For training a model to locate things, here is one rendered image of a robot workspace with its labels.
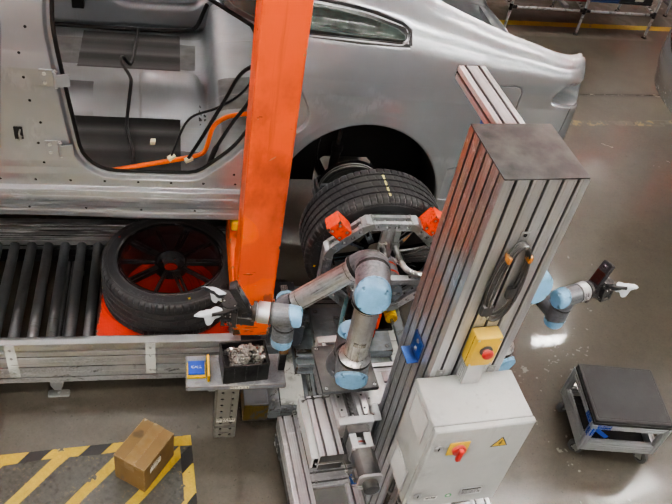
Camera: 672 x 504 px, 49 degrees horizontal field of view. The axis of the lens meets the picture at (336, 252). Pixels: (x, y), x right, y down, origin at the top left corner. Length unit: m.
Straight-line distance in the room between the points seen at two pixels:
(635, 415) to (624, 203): 2.31
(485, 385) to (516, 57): 1.52
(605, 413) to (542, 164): 2.03
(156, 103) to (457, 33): 1.67
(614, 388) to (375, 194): 1.60
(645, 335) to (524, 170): 3.00
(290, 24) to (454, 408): 1.30
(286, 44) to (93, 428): 2.07
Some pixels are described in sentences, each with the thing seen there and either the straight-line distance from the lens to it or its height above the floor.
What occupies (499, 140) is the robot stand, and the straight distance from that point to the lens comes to 2.04.
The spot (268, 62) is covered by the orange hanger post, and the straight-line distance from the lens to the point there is 2.47.
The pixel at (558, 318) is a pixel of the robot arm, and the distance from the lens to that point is 2.94.
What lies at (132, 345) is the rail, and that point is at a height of 0.37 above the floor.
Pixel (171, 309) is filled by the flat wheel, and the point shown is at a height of 0.49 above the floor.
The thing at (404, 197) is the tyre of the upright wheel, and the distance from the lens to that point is 3.16.
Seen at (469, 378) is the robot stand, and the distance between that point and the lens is 2.43.
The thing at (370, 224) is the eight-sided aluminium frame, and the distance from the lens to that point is 3.07.
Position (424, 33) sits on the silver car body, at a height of 1.73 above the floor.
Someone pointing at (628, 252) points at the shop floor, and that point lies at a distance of 5.39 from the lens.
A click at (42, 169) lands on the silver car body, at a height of 1.00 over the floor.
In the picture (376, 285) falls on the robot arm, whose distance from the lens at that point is 2.32.
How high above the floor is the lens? 3.07
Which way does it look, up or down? 42 degrees down
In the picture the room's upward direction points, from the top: 12 degrees clockwise
